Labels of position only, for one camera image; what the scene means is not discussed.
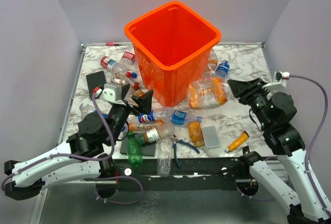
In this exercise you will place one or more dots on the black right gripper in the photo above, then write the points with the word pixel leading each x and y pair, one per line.
pixel 239 88

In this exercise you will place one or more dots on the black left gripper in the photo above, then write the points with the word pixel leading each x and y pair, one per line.
pixel 145 102

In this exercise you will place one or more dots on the large orange label juice bottle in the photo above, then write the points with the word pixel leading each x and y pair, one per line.
pixel 206 93

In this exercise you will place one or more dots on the clear bottle light blue label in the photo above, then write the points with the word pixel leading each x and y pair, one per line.
pixel 184 118

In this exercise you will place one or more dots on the small orange juice bottle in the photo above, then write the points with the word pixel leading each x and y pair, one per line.
pixel 139 93

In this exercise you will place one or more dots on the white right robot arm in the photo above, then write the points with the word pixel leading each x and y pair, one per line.
pixel 304 201

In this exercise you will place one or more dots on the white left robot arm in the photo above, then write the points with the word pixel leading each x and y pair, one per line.
pixel 86 154

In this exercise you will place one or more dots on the orange plastic bin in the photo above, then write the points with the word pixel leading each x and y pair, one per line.
pixel 172 44

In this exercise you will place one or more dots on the red cap clear bottle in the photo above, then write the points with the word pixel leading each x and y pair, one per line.
pixel 126 78

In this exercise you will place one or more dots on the orange label slim bottle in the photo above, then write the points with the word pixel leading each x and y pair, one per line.
pixel 142 127

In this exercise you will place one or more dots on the red label water bottle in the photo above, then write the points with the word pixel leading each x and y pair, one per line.
pixel 112 65

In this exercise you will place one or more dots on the pepsi bottle blue label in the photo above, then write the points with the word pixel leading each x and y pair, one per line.
pixel 164 114

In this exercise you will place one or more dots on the black foam block left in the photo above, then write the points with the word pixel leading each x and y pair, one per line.
pixel 94 80

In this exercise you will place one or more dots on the brown tea bottle white label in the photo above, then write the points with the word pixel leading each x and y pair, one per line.
pixel 156 133

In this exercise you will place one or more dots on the orange utility knife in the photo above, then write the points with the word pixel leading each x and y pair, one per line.
pixel 239 141

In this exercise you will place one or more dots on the silver wrench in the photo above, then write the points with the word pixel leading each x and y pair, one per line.
pixel 84 109

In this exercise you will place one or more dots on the green plastic bottle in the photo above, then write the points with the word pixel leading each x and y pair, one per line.
pixel 135 158

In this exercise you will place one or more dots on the black foam pad front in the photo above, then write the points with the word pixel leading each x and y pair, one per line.
pixel 146 150

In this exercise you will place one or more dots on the red screwdriver at back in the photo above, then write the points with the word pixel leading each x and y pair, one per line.
pixel 111 44

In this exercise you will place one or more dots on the grey metal tin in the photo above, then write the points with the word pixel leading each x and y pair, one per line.
pixel 210 136

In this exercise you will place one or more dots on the clear crushed bottle front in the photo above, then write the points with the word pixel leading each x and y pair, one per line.
pixel 164 158

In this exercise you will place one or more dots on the orange bottle near tin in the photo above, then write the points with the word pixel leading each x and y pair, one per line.
pixel 195 134

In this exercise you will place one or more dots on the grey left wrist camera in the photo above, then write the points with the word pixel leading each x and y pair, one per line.
pixel 111 92

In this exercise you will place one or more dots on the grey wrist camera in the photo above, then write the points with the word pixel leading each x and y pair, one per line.
pixel 279 81
pixel 111 92

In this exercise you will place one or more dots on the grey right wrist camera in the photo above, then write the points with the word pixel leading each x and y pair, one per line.
pixel 279 81

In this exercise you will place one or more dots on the blue handled pliers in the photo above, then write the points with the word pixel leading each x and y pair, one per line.
pixel 178 145

